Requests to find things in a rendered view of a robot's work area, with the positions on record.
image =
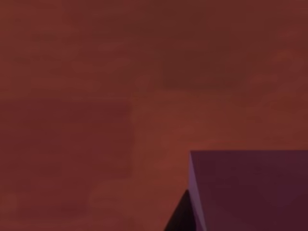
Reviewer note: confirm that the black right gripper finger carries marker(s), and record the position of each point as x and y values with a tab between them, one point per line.
181	216

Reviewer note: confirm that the dark purple box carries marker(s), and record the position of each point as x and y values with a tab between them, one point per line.
252	192

